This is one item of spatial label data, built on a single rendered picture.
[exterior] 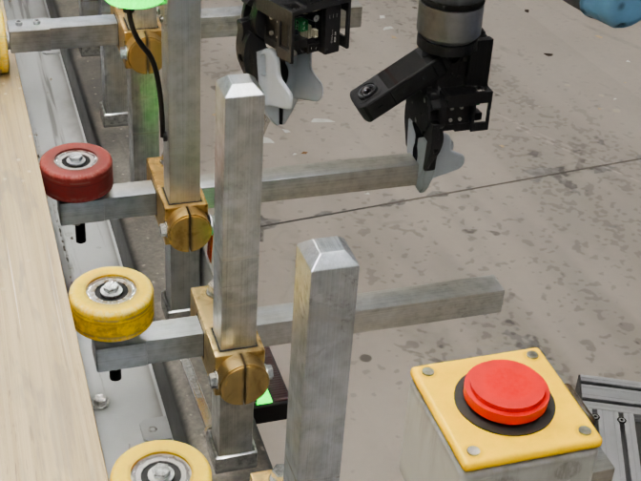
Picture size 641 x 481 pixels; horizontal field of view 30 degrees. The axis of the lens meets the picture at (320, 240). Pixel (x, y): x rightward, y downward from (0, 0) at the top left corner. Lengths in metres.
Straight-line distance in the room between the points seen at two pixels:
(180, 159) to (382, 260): 1.53
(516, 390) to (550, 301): 2.19
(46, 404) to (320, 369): 0.28
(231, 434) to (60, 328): 0.22
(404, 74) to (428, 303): 0.29
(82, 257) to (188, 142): 0.44
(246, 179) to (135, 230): 0.58
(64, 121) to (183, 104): 0.77
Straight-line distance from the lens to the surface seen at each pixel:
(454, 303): 1.27
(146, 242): 1.59
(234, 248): 1.09
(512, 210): 3.06
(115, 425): 1.44
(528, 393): 0.57
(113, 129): 1.85
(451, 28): 1.37
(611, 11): 1.30
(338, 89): 3.55
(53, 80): 2.18
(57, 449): 1.01
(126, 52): 1.51
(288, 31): 1.14
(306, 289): 0.82
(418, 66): 1.41
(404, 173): 1.47
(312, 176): 1.43
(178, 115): 1.29
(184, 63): 1.27
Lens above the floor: 1.60
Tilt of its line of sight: 34 degrees down
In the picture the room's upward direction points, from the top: 4 degrees clockwise
